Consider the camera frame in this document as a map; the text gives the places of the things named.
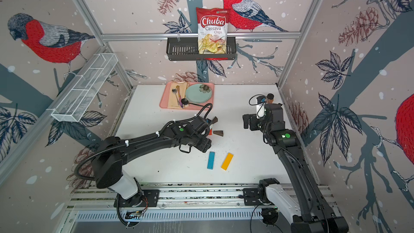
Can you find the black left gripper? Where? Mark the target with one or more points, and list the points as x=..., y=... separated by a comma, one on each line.
x=206, y=145

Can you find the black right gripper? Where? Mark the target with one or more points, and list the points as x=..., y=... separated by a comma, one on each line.
x=253, y=120

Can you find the teal long block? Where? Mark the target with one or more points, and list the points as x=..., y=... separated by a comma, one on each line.
x=211, y=160

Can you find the yellow long block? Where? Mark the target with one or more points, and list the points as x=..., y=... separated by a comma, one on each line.
x=227, y=161

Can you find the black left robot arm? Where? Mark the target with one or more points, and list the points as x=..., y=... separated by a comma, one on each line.
x=105, y=166

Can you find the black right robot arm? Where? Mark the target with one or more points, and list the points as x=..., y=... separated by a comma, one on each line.
x=309, y=212

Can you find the brown spice bottle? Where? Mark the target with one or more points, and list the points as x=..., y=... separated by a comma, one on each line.
x=270, y=98

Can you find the black spoon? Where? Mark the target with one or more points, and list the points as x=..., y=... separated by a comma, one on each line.
x=193, y=106

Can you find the pink tray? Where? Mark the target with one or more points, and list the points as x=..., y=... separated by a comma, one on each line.
x=164, y=100

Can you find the beige napkin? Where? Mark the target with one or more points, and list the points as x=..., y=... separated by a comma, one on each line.
x=172, y=102

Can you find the mint green flower plate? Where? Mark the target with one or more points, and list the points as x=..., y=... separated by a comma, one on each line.
x=198, y=93

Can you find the silver spoon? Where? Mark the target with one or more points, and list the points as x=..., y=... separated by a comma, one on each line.
x=175, y=92

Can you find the gold purple knife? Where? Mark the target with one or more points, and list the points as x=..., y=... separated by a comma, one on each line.
x=179, y=96

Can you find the Chuba cassava chips bag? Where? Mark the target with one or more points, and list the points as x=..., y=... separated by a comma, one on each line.
x=212, y=27

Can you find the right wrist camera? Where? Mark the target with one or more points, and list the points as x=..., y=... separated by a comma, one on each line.
x=260, y=106

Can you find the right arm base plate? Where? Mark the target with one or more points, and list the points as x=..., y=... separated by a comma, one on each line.
x=255, y=196

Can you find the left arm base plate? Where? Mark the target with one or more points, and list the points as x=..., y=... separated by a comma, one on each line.
x=148, y=198

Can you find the black wall basket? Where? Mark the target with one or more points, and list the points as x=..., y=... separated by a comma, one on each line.
x=186, y=49

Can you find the white wire wall basket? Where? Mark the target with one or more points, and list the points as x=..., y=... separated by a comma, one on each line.
x=86, y=87

